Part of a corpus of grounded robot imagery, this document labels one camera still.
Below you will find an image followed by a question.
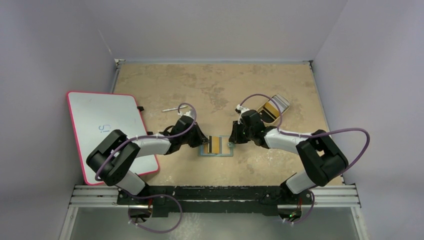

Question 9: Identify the green leather card holder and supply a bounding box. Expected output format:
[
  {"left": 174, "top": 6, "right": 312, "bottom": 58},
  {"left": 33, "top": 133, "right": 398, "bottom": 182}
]
[{"left": 198, "top": 135, "right": 235, "bottom": 157}]

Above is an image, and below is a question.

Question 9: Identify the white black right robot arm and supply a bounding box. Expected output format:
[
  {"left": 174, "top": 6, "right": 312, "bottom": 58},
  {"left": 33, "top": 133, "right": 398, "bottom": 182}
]
[{"left": 229, "top": 108, "right": 349, "bottom": 204}]

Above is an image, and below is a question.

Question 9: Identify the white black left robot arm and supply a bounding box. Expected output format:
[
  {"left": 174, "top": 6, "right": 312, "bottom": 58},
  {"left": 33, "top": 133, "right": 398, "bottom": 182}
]
[{"left": 86, "top": 115, "right": 209, "bottom": 186}]

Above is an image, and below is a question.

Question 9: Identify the beige oval card tray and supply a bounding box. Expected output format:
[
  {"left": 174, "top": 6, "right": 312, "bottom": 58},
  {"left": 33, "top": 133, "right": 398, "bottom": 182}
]
[{"left": 257, "top": 94, "right": 290, "bottom": 126}]

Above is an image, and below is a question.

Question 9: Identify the stack of grey cards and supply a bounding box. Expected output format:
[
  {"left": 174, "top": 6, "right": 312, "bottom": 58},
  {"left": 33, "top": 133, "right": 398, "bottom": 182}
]
[{"left": 263, "top": 94, "right": 290, "bottom": 119}]

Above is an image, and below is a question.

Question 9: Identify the white marker pen green cap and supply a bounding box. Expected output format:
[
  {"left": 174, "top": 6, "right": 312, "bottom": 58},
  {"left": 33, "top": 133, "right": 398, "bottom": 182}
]
[{"left": 161, "top": 105, "right": 187, "bottom": 113}]

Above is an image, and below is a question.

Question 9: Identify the pink framed whiteboard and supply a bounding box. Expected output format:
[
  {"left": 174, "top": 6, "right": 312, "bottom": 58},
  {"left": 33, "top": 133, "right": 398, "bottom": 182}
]
[{"left": 67, "top": 91, "right": 147, "bottom": 186}]

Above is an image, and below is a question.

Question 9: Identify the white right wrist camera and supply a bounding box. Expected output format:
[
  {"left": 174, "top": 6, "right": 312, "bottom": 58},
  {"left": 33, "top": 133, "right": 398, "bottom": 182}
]
[{"left": 235, "top": 104, "right": 250, "bottom": 115}]

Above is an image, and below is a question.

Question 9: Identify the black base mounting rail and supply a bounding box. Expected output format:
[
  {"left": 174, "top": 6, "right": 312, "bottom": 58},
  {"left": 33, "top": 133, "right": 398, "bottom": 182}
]
[{"left": 117, "top": 184, "right": 315, "bottom": 221}]

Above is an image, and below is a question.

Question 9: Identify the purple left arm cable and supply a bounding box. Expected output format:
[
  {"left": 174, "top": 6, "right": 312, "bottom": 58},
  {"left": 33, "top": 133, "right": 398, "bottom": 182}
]
[{"left": 94, "top": 102, "right": 198, "bottom": 182}]

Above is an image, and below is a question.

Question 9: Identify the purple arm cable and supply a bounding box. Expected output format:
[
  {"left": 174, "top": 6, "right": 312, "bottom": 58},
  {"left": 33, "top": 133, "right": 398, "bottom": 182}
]
[
  {"left": 236, "top": 93, "right": 371, "bottom": 173},
  {"left": 94, "top": 102, "right": 198, "bottom": 182}
]

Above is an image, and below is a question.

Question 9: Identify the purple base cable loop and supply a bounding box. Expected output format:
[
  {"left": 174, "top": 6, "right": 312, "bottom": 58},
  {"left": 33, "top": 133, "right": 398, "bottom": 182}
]
[{"left": 127, "top": 194, "right": 184, "bottom": 235}]

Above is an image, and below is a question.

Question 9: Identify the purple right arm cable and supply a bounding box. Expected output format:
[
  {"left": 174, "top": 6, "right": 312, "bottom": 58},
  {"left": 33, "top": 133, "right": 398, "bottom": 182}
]
[{"left": 236, "top": 93, "right": 371, "bottom": 173}]

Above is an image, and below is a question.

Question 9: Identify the aluminium extrusion frame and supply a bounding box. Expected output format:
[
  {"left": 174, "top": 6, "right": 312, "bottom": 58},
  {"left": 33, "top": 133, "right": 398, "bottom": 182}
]
[{"left": 59, "top": 185, "right": 369, "bottom": 240}]

